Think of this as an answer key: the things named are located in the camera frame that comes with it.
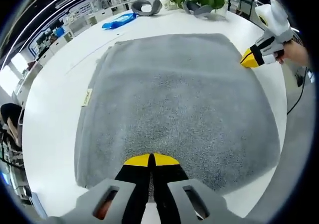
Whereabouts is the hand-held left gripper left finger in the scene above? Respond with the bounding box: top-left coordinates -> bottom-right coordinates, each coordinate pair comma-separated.
46,153 -> 153,224

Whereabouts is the blue wet wipes packet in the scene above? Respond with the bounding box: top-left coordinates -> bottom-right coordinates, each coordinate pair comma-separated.
101,12 -> 138,30

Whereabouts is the grey neck pillow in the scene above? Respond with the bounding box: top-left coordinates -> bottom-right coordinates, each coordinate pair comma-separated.
131,0 -> 163,17
183,2 -> 215,19

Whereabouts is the dark display cabinet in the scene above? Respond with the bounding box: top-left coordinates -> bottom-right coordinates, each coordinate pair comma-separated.
229,0 -> 256,17

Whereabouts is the black cable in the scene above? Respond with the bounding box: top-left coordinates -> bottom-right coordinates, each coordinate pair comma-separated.
286,66 -> 309,115

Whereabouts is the white mug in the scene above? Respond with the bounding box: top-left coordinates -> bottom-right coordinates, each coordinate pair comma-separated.
160,0 -> 179,10

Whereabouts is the grey towel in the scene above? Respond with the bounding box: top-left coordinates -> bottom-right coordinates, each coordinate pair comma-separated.
74,33 -> 282,194

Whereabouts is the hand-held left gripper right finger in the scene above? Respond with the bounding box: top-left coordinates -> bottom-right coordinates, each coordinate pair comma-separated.
152,153 -> 246,224

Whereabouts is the white cabinet row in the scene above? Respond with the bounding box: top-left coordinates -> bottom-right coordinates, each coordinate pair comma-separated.
32,0 -> 130,65

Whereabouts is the person's right hand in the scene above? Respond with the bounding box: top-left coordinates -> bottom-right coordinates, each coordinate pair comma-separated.
275,39 -> 310,67

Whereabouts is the long white strip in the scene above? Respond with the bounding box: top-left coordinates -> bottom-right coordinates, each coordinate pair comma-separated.
66,33 -> 125,75

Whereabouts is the white table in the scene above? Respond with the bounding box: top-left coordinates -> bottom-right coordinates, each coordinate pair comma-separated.
22,6 -> 290,224

